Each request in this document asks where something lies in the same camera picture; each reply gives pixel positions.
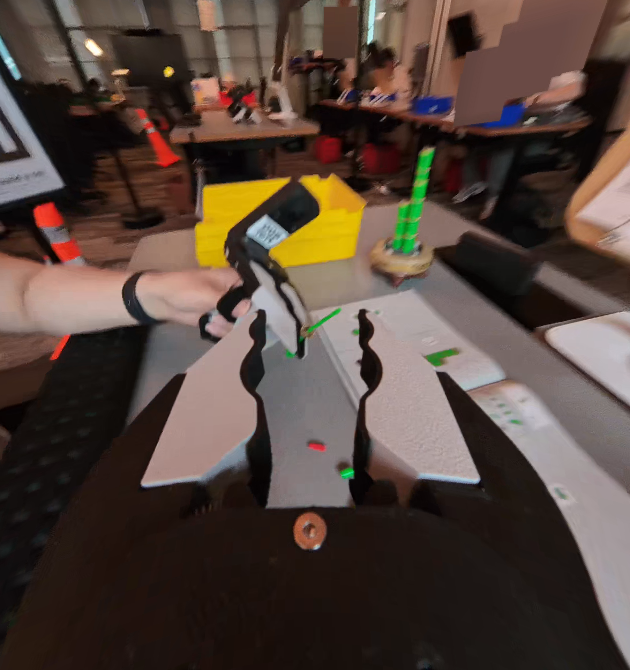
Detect yellow plastic bin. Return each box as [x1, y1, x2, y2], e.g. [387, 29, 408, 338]
[194, 173, 368, 269]

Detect black framed marker sign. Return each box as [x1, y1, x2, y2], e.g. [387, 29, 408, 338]
[0, 10, 67, 215]

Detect black display screen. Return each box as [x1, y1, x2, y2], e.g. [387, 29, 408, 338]
[110, 30, 190, 97]

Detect black box device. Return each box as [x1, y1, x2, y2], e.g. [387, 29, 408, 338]
[435, 230, 543, 312]

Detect long wooden table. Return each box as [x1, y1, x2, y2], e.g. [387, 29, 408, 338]
[320, 97, 593, 139]

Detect lego instruction booklet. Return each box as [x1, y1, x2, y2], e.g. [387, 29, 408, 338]
[314, 289, 630, 670]

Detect person's left forearm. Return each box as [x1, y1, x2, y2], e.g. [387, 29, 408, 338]
[0, 246, 138, 336]

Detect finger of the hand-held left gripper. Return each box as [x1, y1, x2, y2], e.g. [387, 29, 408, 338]
[269, 261, 313, 360]
[249, 263, 301, 360]

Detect printed instruction sheet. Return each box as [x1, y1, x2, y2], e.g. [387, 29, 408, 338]
[577, 141, 630, 257]

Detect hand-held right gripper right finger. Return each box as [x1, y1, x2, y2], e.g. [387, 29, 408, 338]
[349, 308, 482, 507]

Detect wooden background table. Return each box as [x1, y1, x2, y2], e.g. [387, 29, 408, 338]
[168, 107, 321, 184]

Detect black wristband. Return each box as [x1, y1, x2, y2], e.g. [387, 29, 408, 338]
[121, 270, 161, 325]

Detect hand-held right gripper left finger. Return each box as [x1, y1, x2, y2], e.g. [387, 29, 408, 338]
[140, 309, 273, 507]

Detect green bamboo lego model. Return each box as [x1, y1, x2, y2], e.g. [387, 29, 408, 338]
[370, 147, 436, 288]

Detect orange traffic cone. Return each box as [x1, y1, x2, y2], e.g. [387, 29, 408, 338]
[32, 201, 87, 362]
[134, 107, 182, 168]

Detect person's left hand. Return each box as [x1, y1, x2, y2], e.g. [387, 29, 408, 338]
[136, 267, 253, 338]

